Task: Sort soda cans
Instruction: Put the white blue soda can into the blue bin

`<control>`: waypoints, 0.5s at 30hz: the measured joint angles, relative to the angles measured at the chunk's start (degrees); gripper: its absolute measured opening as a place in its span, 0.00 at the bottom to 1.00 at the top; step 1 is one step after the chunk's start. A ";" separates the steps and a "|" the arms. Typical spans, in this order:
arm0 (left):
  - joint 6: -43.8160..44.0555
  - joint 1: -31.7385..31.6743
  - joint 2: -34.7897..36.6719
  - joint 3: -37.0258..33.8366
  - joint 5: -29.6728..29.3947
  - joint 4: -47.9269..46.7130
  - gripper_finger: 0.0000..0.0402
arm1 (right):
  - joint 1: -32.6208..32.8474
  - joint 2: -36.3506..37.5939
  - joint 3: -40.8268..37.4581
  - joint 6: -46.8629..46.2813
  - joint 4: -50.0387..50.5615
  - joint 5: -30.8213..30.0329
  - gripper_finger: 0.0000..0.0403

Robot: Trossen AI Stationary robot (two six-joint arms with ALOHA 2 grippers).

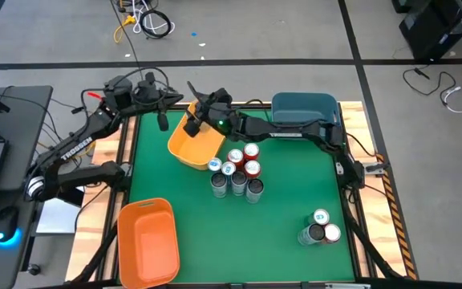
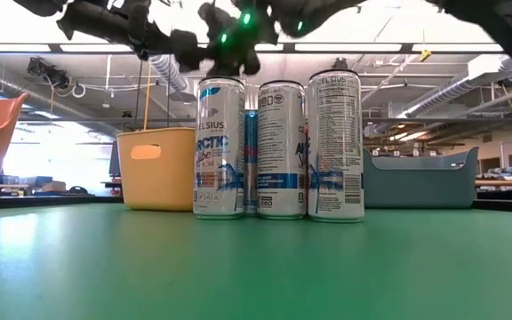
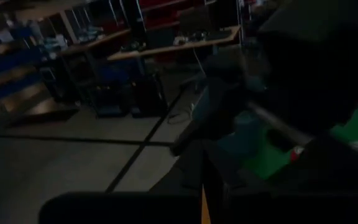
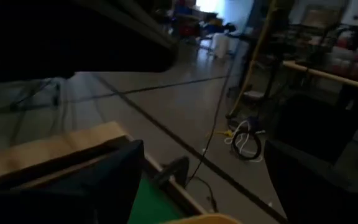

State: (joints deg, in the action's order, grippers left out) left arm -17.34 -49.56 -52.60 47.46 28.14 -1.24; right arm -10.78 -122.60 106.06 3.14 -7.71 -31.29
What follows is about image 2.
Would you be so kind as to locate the white ceiling unit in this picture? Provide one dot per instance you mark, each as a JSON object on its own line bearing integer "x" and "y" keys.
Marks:
{"x": 489, "y": 66}

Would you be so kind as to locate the blue silver Red Bull can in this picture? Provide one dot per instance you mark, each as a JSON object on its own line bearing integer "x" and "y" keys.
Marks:
{"x": 251, "y": 155}

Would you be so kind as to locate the wooden workbench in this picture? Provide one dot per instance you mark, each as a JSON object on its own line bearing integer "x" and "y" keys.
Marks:
{"x": 509, "y": 183}

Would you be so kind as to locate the grey ceiling duct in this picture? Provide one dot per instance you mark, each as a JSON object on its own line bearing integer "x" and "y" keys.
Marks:
{"x": 16, "y": 95}

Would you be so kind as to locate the yellow plastic bin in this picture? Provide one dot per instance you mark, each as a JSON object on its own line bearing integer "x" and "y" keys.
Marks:
{"x": 158, "y": 186}

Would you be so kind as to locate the yellow hanging hook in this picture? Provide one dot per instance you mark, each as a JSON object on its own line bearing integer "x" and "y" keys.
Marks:
{"x": 425, "y": 55}

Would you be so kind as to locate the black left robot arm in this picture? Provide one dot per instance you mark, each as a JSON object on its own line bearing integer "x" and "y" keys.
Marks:
{"x": 105, "y": 26}

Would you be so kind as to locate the dark monitor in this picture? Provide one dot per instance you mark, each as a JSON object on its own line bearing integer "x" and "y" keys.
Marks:
{"x": 114, "y": 160}

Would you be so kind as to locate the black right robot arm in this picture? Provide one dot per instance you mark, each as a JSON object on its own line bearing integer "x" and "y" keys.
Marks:
{"x": 505, "y": 26}

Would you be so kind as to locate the black table frame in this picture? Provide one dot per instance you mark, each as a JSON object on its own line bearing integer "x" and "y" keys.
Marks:
{"x": 51, "y": 202}

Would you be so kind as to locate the long ceiling light fixture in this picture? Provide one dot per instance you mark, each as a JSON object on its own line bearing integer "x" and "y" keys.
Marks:
{"x": 349, "y": 48}

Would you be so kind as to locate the silver flexible duct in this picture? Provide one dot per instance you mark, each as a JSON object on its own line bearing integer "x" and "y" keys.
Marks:
{"x": 171, "y": 77}

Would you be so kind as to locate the cardboard box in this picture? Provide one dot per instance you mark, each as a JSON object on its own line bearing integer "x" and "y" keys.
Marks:
{"x": 53, "y": 186}

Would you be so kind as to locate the white Celsius energy drink can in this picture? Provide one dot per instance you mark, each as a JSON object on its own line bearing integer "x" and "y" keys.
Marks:
{"x": 218, "y": 155}
{"x": 336, "y": 133}
{"x": 280, "y": 155}

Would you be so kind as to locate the large silver ceiling duct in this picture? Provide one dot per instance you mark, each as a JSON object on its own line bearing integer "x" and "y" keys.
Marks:
{"x": 451, "y": 89}

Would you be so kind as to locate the black ceiling-mounted device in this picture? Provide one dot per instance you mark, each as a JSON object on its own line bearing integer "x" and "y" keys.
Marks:
{"x": 510, "y": 81}
{"x": 45, "y": 71}

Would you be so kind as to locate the blue-grey plastic bin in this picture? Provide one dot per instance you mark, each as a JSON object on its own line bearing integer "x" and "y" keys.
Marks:
{"x": 416, "y": 191}

